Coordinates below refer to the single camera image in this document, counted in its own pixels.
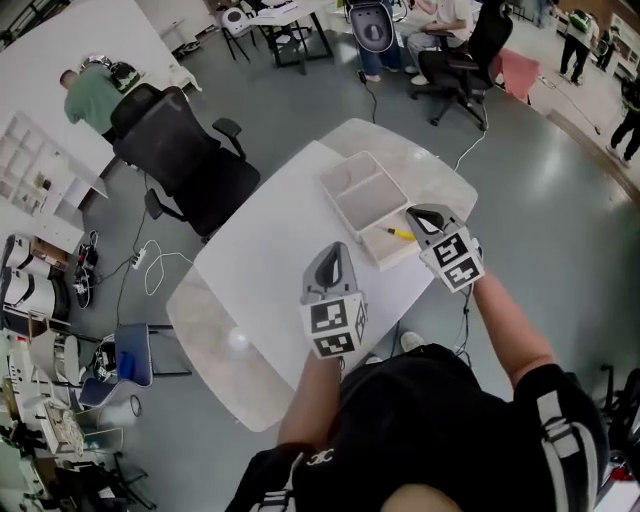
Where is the white looped cable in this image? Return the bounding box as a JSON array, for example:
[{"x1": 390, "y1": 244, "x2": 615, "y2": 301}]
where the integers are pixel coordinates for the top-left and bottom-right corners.
[{"x1": 143, "y1": 239, "x2": 195, "y2": 297}]

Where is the black mesh office chair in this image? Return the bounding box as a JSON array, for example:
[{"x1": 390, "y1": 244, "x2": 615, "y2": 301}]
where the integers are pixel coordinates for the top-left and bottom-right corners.
[{"x1": 110, "y1": 84, "x2": 262, "y2": 245}]

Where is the black high-back office chair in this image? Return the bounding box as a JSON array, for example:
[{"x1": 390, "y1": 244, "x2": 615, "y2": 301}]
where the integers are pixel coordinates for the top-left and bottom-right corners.
[{"x1": 410, "y1": 0, "x2": 516, "y2": 133}]

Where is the white table with black legs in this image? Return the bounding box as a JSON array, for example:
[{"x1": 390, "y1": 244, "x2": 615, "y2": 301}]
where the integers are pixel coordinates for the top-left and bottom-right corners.
[{"x1": 248, "y1": 0, "x2": 337, "y2": 77}]

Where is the person's right forearm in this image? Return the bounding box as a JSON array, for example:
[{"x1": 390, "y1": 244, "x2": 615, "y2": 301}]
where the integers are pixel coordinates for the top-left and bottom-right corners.
[{"x1": 469, "y1": 272, "x2": 557, "y2": 390}]

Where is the person's left forearm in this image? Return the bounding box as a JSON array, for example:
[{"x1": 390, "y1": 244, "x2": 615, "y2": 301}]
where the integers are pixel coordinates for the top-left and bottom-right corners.
[{"x1": 276, "y1": 349, "x2": 347, "y2": 452}]

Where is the person's black shirt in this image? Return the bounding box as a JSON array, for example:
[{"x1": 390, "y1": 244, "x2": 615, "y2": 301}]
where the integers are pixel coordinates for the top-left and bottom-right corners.
[{"x1": 224, "y1": 342, "x2": 612, "y2": 512}]

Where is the pink cloth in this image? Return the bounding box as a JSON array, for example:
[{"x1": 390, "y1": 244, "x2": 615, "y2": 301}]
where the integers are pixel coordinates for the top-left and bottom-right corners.
[{"x1": 493, "y1": 47, "x2": 542, "y2": 107}]

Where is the white cubby shelf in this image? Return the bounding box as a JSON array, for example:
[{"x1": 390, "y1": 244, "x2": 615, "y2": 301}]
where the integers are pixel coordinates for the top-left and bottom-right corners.
[{"x1": 0, "y1": 110, "x2": 110, "y2": 242}]

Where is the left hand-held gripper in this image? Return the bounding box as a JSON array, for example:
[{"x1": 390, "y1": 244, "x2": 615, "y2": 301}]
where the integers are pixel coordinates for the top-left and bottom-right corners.
[{"x1": 299, "y1": 241, "x2": 370, "y2": 361}]

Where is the long white floor cable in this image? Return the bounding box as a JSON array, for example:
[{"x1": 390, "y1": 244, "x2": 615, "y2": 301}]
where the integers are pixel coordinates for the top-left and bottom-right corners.
[{"x1": 451, "y1": 89, "x2": 490, "y2": 172}]

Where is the white round device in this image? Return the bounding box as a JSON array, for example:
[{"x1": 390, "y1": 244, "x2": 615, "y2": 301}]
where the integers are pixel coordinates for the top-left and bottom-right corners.
[{"x1": 220, "y1": 6, "x2": 257, "y2": 40}]

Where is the white compartment box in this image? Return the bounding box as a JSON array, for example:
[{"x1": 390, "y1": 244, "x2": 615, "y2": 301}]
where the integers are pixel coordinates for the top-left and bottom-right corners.
[{"x1": 319, "y1": 150, "x2": 442, "y2": 274}]

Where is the blue chair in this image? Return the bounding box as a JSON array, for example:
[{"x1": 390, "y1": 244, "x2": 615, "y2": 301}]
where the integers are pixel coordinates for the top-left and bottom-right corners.
[{"x1": 78, "y1": 322, "x2": 194, "y2": 410}]

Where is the white cylindrical machine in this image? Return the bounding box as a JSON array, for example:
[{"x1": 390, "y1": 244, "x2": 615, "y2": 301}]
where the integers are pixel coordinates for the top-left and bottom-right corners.
[{"x1": 0, "y1": 233, "x2": 72, "y2": 324}]

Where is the white oval shell device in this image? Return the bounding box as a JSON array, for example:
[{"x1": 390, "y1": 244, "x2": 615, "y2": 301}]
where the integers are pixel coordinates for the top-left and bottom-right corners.
[{"x1": 347, "y1": 0, "x2": 399, "y2": 53}]

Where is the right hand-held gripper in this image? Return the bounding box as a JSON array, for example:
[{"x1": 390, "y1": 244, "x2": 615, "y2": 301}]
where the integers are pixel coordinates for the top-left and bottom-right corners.
[{"x1": 404, "y1": 203, "x2": 487, "y2": 294}]

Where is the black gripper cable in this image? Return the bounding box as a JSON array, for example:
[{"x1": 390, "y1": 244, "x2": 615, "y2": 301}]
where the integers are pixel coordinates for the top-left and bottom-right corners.
[{"x1": 451, "y1": 286, "x2": 475, "y2": 362}]

